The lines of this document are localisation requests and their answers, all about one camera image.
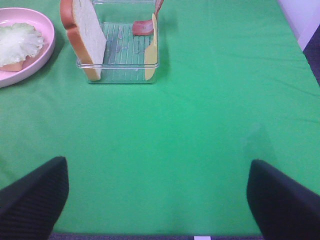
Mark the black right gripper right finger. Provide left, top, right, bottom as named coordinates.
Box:
left=246, top=159, right=320, bottom=240

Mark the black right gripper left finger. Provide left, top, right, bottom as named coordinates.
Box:
left=0, top=156, right=69, bottom=240

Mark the bread slice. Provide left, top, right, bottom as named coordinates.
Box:
left=59, top=0, right=107, bottom=65
left=0, top=49, right=46, bottom=72

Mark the green lettuce leaf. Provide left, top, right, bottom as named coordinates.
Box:
left=0, top=22, right=45, bottom=67

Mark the bacon strip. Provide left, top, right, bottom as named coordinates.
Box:
left=132, top=0, right=164, bottom=36

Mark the green tablecloth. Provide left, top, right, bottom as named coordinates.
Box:
left=0, top=0, right=320, bottom=235

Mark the pink round plate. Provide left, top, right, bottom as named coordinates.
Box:
left=0, top=7, right=56, bottom=88

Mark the right clear plastic tray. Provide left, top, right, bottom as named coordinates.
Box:
left=76, top=0, right=160, bottom=84

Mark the yellow cheese slice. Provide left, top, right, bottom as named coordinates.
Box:
left=144, top=13, right=158, bottom=81

